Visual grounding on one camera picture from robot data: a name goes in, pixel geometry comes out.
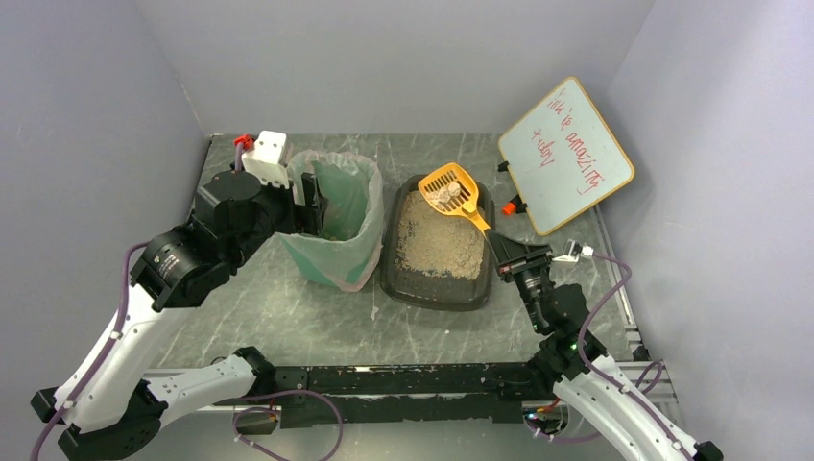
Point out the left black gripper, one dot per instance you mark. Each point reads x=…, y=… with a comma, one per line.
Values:
x=306, y=205

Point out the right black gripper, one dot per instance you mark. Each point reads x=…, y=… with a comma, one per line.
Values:
x=522, y=260

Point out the green trash bin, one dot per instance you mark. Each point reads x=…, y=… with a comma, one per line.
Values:
x=337, y=248

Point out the clear plastic bin liner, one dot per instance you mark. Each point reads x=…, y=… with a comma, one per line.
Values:
x=369, y=216

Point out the yellow litter scoop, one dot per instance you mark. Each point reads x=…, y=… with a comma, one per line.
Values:
x=467, y=203

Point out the dark grey litter tray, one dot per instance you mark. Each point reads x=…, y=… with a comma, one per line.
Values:
x=444, y=293

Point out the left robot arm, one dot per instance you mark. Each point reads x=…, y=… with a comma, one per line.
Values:
x=108, y=409

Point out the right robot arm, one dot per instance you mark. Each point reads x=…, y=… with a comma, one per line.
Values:
x=577, y=368

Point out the beige cat litter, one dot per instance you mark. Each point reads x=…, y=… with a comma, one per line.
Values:
x=435, y=245

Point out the orange marker cap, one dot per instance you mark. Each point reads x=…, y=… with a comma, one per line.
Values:
x=509, y=208

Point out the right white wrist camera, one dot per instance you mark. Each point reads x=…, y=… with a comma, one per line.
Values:
x=573, y=252

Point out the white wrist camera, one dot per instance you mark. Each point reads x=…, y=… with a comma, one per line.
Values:
x=573, y=252
x=262, y=156

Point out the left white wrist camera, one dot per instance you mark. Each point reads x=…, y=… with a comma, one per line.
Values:
x=262, y=156

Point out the small whiteboard wooden frame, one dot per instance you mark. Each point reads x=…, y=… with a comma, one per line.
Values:
x=563, y=158

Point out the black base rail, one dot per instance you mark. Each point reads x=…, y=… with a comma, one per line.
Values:
x=502, y=393

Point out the aluminium frame rail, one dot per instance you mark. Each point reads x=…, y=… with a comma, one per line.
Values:
x=656, y=383

